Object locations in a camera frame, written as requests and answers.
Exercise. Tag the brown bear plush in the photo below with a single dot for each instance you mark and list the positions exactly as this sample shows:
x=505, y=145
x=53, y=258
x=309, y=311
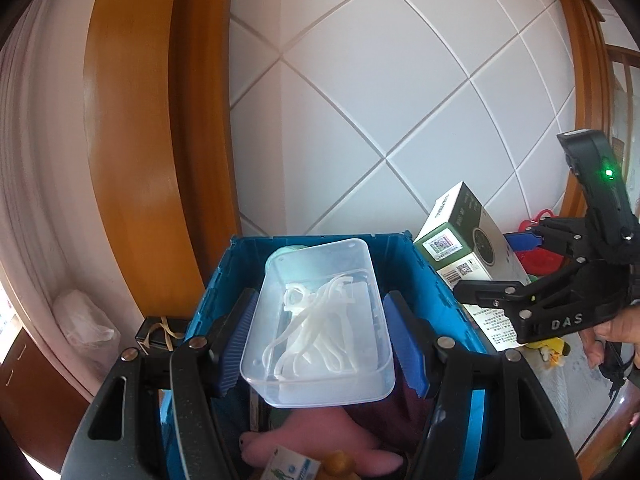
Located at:
x=337, y=467

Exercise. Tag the blue plastic storage crate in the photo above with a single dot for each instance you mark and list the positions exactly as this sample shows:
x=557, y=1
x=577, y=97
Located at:
x=220, y=280

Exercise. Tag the clear plastic box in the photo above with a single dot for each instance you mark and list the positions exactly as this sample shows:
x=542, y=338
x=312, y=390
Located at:
x=320, y=260

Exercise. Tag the red toy suitcase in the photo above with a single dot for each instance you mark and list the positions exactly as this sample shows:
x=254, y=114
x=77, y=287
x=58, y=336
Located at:
x=545, y=260

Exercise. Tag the yellow plush toy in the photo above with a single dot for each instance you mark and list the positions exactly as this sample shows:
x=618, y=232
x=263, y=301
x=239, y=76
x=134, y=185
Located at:
x=555, y=347

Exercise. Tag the white blue medicine box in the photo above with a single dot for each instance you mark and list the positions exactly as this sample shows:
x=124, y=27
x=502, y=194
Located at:
x=287, y=465

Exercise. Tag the pink pig plush red dress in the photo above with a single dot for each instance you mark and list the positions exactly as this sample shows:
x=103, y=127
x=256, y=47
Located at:
x=320, y=435

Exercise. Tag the green white cardboard box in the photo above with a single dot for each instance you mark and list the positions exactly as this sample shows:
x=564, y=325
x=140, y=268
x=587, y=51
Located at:
x=465, y=225

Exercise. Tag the wooden wall trim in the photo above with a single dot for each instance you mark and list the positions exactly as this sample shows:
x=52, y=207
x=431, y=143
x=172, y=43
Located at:
x=150, y=110
x=585, y=85

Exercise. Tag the person's right hand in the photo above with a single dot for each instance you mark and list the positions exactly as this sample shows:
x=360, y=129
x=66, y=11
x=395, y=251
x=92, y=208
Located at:
x=625, y=327

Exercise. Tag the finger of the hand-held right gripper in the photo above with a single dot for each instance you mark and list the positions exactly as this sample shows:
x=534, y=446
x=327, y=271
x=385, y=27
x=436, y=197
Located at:
x=490, y=292
x=522, y=241

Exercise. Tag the crumpled clear plastic bag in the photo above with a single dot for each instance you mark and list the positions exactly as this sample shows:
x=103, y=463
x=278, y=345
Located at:
x=85, y=325

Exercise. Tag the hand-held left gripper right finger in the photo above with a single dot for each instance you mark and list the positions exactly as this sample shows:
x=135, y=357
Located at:
x=407, y=345

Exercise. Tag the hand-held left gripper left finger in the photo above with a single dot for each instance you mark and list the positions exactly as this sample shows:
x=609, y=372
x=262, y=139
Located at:
x=237, y=345

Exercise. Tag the white curtain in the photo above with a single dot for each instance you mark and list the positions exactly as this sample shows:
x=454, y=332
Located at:
x=45, y=160

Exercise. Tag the black box gold ribbon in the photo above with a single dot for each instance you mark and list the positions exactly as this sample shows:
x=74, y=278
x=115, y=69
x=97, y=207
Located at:
x=145, y=327

